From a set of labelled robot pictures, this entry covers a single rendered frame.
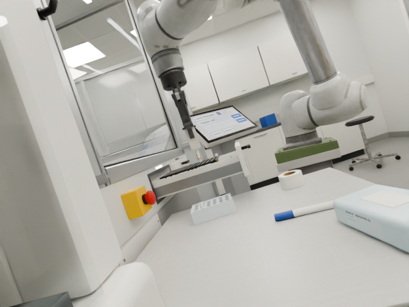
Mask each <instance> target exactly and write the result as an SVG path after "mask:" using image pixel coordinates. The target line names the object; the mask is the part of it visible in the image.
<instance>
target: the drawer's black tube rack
mask: <svg viewBox="0 0 409 307"><path fill-rule="evenodd" d="M213 159H214V157H213V158H209V159H207V160H203V161H202V162H198V163H194V164H191V165H188V166H185V167H182V168H179V169H176V170H173V171H170V172H169V173H167V174H166V175H163V176H162V177H160V178H159V179H163V178H167V177H170V176H171V177H172V176H173V175H177V174H179V173H182V172H185V171H190V170H193V169H196V168H198V167H200V166H204V165H206V164H210V163H211V161H212V160H213ZM211 164H212V163H211Z"/></svg>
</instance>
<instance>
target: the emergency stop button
mask: <svg viewBox="0 0 409 307"><path fill-rule="evenodd" d="M145 201H146V202H148V203H149V204H150V205H154V204H155V202H156V196H155V193H154V192H153V191H151V190H149V191H147V192H146V196H145Z"/></svg>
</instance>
